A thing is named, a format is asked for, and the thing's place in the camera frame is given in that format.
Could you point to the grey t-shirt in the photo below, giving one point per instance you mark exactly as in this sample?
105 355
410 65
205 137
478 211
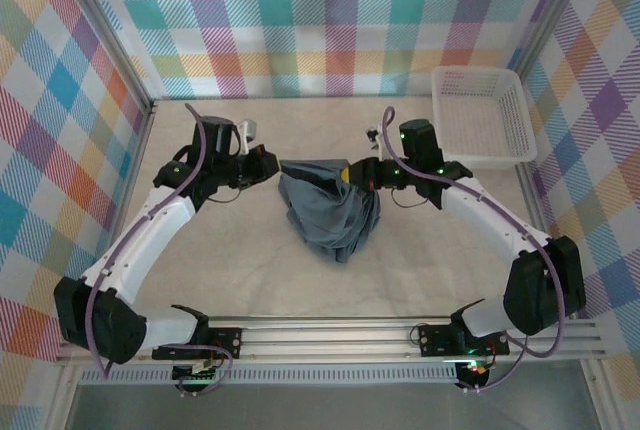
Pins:
325 210

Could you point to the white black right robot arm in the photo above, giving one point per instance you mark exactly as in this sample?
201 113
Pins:
490 215

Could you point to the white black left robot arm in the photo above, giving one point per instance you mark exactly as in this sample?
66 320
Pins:
145 235

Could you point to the white plastic mesh basket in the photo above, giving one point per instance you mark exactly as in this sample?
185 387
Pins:
480 120

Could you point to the circuit board with green lights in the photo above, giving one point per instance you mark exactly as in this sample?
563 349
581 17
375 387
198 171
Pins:
195 375

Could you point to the circuit board with red light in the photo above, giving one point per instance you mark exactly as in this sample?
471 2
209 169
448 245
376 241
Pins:
475 372

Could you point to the grey metal panel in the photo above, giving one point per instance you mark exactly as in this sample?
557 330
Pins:
325 410

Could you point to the aluminium table side rail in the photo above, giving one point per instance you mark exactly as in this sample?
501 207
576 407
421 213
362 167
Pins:
530 190
141 142

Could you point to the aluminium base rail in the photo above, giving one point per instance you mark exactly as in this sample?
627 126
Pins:
325 335

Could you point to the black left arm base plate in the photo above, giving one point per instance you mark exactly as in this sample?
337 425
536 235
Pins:
225 340

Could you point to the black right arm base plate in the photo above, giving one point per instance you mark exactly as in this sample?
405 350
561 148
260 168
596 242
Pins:
435 340

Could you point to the aluminium frame post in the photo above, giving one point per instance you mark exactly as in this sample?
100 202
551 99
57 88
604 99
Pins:
602 400
551 10
62 400
107 30

